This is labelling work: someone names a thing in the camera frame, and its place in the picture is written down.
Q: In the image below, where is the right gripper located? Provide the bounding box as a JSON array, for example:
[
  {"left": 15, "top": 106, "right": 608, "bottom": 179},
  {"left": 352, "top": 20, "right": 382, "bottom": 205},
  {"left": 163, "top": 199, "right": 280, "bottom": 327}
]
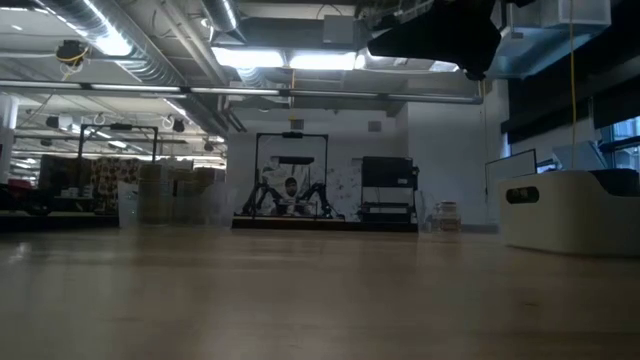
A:
[{"left": 368, "top": 0, "right": 503, "bottom": 81}]

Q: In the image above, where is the grey ceiling box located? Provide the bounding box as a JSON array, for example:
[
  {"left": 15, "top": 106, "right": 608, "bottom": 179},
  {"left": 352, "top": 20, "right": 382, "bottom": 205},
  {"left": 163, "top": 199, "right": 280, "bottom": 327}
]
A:
[{"left": 322, "top": 14, "right": 357, "bottom": 47}]

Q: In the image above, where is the ceiling light panel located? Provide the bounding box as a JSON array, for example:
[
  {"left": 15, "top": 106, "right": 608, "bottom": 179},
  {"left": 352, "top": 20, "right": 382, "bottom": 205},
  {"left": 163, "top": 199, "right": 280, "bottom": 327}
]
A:
[
  {"left": 288, "top": 51, "right": 357, "bottom": 71},
  {"left": 212, "top": 46, "right": 286, "bottom": 70}
]

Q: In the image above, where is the long grey ceiling pipe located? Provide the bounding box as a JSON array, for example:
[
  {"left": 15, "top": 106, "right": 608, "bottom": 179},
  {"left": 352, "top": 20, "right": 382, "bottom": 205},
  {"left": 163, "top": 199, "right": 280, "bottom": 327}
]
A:
[{"left": 0, "top": 78, "right": 484, "bottom": 105}]

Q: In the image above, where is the black equipment cart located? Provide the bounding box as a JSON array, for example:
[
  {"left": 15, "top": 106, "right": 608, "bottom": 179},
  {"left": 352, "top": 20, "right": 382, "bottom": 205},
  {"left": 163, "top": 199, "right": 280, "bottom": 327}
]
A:
[{"left": 360, "top": 155, "right": 420, "bottom": 225}]

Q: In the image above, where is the white board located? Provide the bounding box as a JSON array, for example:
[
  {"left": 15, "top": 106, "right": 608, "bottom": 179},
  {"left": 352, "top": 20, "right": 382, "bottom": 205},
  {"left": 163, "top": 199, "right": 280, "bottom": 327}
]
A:
[{"left": 483, "top": 148, "right": 539, "bottom": 226}]

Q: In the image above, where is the clear plastic bin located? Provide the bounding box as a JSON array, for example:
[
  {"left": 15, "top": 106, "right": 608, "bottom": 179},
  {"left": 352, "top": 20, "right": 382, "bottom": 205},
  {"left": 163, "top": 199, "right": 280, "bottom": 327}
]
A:
[
  {"left": 117, "top": 178, "right": 237, "bottom": 229},
  {"left": 418, "top": 197, "right": 504, "bottom": 235}
]

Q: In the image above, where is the person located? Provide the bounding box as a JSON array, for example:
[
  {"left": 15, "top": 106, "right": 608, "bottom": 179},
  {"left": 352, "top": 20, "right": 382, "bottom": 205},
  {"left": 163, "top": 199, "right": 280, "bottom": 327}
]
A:
[{"left": 277, "top": 176, "right": 306, "bottom": 216}]

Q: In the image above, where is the black low platform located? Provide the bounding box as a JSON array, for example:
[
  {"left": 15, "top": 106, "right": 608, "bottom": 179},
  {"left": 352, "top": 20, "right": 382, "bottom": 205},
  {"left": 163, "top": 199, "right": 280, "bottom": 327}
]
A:
[{"left": 231, "top": 214, "right": 420, "bottom": 233}]

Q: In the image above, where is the glass window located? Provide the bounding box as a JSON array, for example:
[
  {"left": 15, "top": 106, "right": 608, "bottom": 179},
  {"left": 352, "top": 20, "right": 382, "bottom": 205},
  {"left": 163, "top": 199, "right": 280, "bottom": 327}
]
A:
[{"left": 597, "top": 115, "right": 640, "bottom": 174}]

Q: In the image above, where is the white plastic bin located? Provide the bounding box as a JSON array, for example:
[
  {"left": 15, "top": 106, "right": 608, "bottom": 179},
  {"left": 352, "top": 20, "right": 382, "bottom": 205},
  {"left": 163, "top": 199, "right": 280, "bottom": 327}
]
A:
[{"left": 498, "top": 169, "right": 640, "bottom": 259}]

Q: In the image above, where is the floral patterned cloth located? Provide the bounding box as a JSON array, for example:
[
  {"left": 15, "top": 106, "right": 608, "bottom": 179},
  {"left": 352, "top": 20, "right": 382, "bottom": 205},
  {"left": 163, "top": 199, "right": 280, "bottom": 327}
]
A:
[{"left": 89, "top": 156, "right": 144, "bottom": 214}]

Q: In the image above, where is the rectangular metal air duct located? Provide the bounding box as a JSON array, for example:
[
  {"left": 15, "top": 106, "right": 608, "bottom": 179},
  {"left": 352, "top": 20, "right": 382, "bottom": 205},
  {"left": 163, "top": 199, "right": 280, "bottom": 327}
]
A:
[{"left": 492, "top": 0, "right": 614, "bottom": 80}]

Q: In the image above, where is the yellow hanging cable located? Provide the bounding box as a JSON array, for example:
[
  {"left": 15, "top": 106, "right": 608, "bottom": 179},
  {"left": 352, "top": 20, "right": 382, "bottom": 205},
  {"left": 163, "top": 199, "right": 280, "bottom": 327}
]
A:
[{"left": 568, "top": 0, "right": 578, "bottom": 171}]

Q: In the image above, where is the black background station frame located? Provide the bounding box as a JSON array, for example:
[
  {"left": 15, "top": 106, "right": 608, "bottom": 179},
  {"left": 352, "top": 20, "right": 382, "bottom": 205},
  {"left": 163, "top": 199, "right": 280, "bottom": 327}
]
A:
[{"left": 253, "top": 131, "right": 330, "bottom": 220}]

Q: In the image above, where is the narrow silver spiral duct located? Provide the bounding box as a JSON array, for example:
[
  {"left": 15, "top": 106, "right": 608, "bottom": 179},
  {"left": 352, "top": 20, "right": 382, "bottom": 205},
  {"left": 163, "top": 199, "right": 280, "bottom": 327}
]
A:
[{"left": 201, "top": 0, "right": 247, "bottom": 44}]

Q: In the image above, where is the wide silver spiral duct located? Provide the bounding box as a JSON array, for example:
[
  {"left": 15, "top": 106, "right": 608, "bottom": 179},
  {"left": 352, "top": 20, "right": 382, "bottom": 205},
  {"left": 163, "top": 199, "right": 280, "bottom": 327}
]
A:
[{"left": 39, "top": 0, "right": 189, "bottom": 87}]

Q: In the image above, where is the black background gantry frame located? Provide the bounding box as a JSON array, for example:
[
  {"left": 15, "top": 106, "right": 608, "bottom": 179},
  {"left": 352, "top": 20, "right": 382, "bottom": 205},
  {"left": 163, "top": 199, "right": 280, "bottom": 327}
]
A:
[{"left": 76, "top": 123, "right": 160, "bottom": 174}]

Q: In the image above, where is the yellow black cord reel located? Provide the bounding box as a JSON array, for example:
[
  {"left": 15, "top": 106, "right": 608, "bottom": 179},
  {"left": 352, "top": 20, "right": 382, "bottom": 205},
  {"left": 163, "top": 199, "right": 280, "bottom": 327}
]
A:
[{"left": 54, "top": 39, "right": 91, "bottom": 69}]

